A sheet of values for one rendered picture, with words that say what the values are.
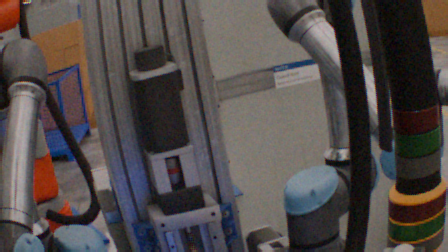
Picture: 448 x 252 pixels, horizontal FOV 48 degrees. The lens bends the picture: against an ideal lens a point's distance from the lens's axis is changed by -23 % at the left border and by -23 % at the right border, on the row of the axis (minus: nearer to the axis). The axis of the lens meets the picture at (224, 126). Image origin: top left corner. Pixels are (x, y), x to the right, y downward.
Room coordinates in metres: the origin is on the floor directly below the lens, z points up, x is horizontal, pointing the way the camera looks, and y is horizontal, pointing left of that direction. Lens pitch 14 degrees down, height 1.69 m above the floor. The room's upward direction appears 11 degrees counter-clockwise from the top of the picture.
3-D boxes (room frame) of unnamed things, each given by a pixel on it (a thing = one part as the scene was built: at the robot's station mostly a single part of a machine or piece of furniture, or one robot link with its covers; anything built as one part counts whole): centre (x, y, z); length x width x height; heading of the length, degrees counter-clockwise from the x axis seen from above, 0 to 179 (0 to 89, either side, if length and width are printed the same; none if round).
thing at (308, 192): (1.16, -0.15, 1.20); 0.13 x 0.12 x 0.14; 129
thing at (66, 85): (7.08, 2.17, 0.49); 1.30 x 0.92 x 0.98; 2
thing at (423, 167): (0.29, -0.10, 1.58); 0.03 x 0.03 x 0.01
